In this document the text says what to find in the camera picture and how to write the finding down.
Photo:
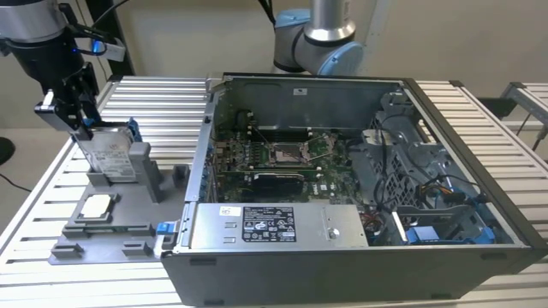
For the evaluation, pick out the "black round base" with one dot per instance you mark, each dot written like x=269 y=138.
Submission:
x=6 y=150

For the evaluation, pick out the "aluminium frame side table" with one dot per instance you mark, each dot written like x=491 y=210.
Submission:
x=533 y=93

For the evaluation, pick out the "black upright post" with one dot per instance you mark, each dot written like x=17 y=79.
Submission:
x=121 y=69

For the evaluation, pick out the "locking lever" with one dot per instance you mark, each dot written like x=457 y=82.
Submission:
x=261 y=134

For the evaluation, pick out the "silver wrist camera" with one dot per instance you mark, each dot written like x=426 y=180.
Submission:
x=55 y=118

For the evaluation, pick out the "green motherboard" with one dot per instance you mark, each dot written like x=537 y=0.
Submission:
x=338 y=167

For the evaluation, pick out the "black graphics card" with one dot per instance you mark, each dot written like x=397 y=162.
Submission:
x=278 y=184

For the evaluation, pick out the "grey parts rack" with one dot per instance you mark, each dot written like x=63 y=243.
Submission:
x=129 y=199

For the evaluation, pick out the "metal drive cage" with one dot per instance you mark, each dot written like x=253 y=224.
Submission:
x=403 y=150

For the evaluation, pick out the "silver CPU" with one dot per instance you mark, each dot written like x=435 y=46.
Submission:
x=98 y=207

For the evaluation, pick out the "blue case latch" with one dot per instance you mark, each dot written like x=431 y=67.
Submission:
x=163 y=228

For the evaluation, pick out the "black block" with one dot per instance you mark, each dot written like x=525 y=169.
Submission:
x=499 y=107

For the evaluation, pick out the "silver power supply unit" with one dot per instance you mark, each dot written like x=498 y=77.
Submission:
x=343 y=221

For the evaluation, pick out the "silver chipset heatsink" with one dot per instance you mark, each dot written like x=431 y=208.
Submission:
x=330 y=186

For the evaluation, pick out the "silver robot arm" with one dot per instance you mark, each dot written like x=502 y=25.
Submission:
x=317 y=41

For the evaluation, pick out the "black RAM slot bank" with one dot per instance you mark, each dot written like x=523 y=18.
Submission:
x=291 y=134
x=241 y=167

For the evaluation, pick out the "open grey PC case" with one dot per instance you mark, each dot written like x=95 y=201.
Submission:
x=299 y=276

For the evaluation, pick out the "white case sticker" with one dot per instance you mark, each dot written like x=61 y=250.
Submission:
x=301 y=92

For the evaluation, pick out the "CPU socket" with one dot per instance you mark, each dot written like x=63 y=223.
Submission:
x=286 y=155

